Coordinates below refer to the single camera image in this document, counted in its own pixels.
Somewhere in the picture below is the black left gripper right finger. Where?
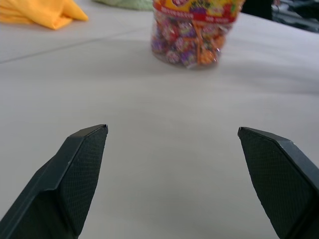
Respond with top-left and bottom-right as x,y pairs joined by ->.
237,126 -> 319,239

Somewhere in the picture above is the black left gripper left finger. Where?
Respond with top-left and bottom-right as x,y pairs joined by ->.
0,123 -> 109,239

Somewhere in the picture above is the clear lollipop jar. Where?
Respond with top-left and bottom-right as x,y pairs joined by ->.
150,0 -> 243,70

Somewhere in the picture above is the yellow folded cloth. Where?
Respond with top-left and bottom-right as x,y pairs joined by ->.
0,0 -> 89,31

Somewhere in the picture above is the dark background object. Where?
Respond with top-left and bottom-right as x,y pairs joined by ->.
240,0 -> 319,31

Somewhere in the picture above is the light green cloth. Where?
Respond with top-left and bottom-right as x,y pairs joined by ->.
92,0 -> 155,12

